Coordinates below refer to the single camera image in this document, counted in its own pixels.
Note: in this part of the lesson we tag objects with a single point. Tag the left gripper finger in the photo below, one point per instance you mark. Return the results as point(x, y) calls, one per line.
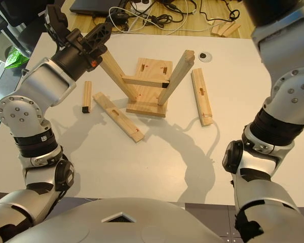
point(99, 32)

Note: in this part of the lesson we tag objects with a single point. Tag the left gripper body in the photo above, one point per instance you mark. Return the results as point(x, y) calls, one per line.
point(72, 58)

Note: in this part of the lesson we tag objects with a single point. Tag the wooden leg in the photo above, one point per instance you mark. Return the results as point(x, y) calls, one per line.
point(116, 73)
point(119, 117)
point(202, 96)
point(176, 76)

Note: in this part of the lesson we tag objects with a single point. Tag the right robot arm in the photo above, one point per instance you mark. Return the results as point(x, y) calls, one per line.
point(294, 88)

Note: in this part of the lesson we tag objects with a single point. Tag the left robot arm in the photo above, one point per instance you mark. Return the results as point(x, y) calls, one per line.
point(33, 83)

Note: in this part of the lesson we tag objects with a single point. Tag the dark laptop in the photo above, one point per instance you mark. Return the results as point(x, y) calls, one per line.
point(96, 6)

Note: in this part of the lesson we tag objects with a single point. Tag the wooden cross bar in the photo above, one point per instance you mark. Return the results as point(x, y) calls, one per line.
point(144, 82)
point(87, 95)

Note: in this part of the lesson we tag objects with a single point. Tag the white power strip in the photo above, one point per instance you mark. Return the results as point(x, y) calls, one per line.
point(145, 3)

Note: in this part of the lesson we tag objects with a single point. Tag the green bag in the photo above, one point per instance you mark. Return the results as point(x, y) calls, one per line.
point(14, 59)

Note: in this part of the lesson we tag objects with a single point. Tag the wooden seat board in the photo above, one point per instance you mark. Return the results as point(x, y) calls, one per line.
point(145, 107)

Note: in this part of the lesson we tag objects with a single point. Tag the robot body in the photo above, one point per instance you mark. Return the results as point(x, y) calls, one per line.
point(116, 222)

